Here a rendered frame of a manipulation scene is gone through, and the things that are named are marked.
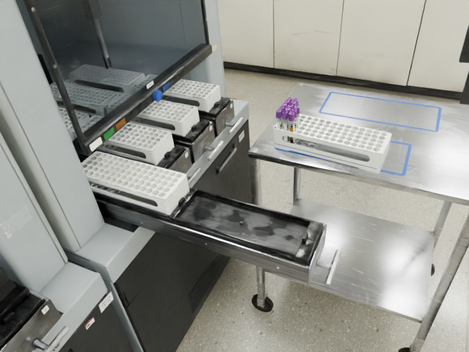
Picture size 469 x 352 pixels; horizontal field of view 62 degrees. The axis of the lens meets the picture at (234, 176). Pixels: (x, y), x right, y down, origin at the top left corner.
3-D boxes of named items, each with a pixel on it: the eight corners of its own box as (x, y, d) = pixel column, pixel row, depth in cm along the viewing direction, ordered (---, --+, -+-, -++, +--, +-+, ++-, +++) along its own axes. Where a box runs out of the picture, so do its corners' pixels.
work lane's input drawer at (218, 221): (71, 209, 111) (60, 184, 105) (103, 179, 120) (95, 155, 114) (327, 297, 84) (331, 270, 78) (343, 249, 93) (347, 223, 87)
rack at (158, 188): (77, 189, 106) (70, 171, 102) (102, 167, 113) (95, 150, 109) (170, 218, 95) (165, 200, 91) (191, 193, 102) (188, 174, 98)
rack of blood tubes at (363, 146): (272, 147, 112) (271, 128, 108) (286, 128, 119) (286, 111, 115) (379, 174, 100) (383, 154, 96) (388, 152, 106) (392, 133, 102)
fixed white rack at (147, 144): (77, 148, 122) (70, 130, 118) (99, 130, 129) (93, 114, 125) (157, 169, 111) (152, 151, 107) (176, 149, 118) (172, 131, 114)
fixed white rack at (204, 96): (136, 101, 143) (132, 86, 139) (152, 89, 149) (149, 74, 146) (208, 115, 132) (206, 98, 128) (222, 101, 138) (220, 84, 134)
